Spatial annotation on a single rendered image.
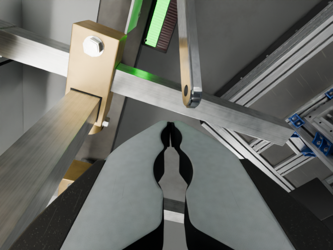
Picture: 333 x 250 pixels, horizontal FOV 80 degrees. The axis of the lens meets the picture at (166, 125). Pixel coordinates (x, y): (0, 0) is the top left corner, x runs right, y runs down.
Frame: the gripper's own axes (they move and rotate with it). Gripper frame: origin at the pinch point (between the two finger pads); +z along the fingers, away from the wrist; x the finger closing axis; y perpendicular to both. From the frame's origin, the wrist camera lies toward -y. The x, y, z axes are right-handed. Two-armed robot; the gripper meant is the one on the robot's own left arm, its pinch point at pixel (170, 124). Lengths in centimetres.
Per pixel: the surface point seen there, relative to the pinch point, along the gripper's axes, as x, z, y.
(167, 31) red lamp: 0.2, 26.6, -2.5
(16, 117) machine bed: -36, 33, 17
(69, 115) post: -9.7, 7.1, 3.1
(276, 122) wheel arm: 15.6, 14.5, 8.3
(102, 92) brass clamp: -7.8, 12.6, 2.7
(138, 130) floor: -18, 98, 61
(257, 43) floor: 47, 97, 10
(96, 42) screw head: -7.2, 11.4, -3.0
